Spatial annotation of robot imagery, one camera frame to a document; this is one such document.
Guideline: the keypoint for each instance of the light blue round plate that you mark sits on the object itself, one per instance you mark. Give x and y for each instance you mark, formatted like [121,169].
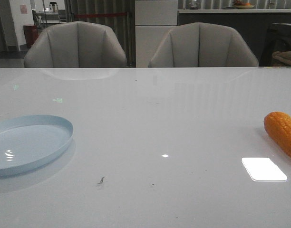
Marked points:
[29,142]

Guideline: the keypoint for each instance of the orange plastic corn cob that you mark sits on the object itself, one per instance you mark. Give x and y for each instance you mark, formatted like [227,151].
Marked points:
[278,127]

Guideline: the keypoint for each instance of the tan cushion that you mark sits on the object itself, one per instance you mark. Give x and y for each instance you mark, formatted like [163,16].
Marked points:
[282,59]

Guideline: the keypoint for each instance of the white cabinet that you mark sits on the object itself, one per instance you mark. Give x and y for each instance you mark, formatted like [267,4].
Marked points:
[152,19]

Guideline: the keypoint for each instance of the beige chair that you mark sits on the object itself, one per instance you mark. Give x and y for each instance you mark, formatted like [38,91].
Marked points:
[203,45]
[76,45]

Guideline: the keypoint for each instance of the red barrier belt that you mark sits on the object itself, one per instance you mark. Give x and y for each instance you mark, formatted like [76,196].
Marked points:
[104,15]

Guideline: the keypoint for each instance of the fruit bowl on counter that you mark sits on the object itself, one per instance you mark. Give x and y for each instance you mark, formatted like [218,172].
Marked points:
[240,4]

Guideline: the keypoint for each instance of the beige chair on left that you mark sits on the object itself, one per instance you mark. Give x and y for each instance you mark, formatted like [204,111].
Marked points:
[76,45]

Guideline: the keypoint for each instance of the beige chair on right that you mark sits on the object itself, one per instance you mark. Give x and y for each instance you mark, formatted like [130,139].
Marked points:
[203,45]

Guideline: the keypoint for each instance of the red trash bin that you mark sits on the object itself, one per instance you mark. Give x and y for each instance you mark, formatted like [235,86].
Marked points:
[31,34]

